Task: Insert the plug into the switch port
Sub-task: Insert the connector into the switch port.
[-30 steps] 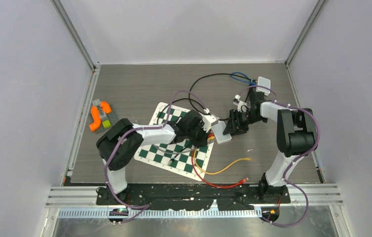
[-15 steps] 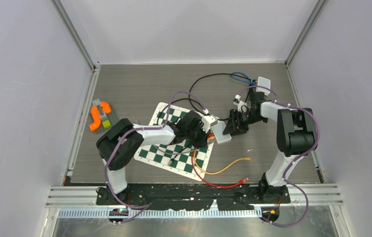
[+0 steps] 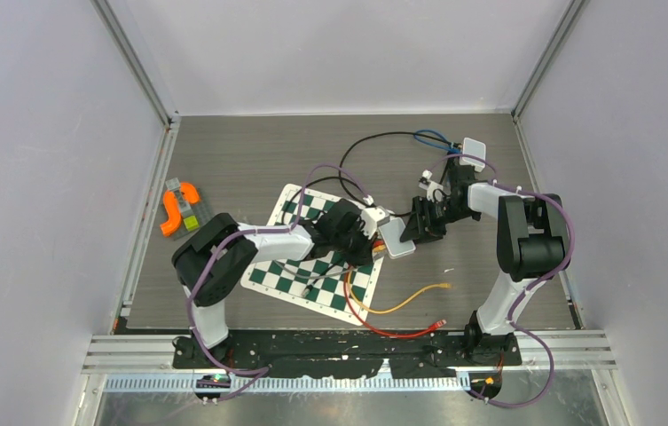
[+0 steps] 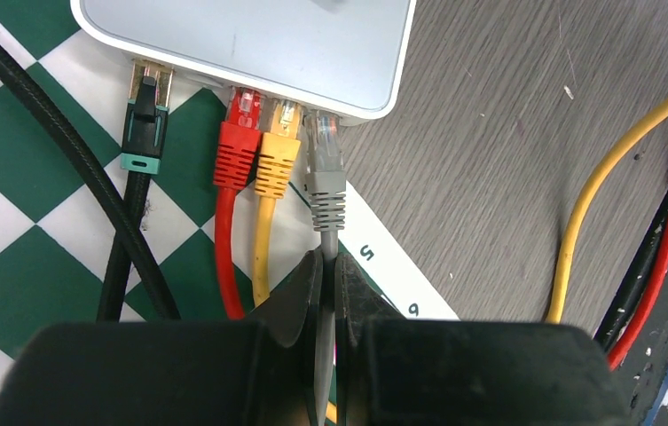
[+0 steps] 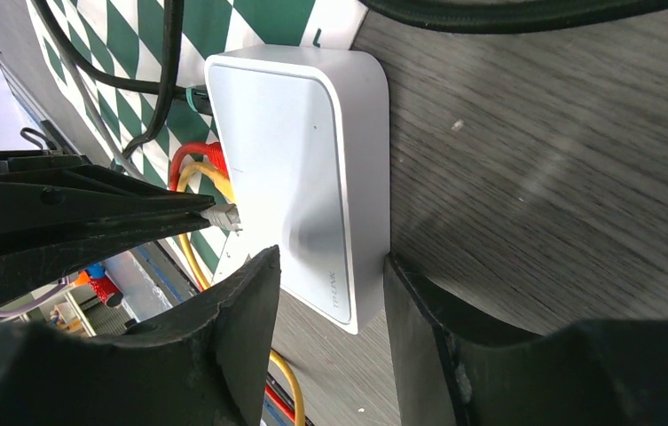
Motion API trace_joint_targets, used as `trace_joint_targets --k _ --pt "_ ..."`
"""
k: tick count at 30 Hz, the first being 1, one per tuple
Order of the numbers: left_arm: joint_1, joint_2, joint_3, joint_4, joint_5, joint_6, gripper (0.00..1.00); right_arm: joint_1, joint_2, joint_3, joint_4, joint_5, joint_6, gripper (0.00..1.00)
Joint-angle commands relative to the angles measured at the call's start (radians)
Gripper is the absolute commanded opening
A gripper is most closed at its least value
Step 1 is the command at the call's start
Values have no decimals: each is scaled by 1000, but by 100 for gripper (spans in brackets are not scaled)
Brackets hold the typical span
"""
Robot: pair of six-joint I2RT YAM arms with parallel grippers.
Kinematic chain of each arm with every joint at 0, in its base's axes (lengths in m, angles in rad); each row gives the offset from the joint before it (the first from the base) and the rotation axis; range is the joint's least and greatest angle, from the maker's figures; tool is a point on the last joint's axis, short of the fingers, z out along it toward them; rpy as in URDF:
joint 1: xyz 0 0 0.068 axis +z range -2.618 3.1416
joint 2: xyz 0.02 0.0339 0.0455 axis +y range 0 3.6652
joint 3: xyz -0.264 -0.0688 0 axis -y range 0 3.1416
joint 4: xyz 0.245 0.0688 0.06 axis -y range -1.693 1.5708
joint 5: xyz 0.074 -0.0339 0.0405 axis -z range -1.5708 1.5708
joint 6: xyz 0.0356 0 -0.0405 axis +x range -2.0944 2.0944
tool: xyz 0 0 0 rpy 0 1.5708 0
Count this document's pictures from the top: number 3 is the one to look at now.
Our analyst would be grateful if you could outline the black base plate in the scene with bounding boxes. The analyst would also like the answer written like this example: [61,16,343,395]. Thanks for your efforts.
[172,329,522,379]

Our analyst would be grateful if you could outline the white switch box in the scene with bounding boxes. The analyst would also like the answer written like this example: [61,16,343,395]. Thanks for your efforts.
[459,138,486,173]
[379,217,416,259]

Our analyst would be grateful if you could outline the green white chessboard mat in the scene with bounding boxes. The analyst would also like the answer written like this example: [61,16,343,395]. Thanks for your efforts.
[240,184,383,326]

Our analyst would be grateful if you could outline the red ethernet cable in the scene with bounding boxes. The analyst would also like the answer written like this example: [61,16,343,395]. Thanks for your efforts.
[342,252,448,341]

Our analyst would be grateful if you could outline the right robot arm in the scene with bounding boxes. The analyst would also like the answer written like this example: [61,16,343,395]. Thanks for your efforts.
[400,164,573,365]

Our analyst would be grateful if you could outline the blue ethernet cable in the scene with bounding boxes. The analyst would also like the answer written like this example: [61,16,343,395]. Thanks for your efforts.
[413,129,463,157]

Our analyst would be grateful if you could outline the yellow ethernet cable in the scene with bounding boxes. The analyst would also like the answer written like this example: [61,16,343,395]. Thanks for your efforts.
[348,249,452,316]

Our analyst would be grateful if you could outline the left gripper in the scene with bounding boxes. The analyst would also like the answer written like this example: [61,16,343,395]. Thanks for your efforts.
[332,221,378,269]

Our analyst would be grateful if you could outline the orange toy on grey plate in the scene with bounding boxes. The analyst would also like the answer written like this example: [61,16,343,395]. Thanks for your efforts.
[159,177,214,241]

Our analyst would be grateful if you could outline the grey ethernet cable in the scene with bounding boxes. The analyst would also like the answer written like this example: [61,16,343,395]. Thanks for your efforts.
[271,258,358,280]

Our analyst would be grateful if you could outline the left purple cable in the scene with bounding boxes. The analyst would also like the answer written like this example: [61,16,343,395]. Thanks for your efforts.
[185,163,376,402]

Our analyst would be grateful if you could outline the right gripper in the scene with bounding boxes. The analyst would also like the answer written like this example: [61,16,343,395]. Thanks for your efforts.
[399,195,478,247]

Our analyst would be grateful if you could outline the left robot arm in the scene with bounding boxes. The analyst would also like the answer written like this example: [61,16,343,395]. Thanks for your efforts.
[171,199,389,367]

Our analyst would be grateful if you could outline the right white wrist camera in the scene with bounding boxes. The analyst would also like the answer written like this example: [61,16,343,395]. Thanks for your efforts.
[419,170,446,202]

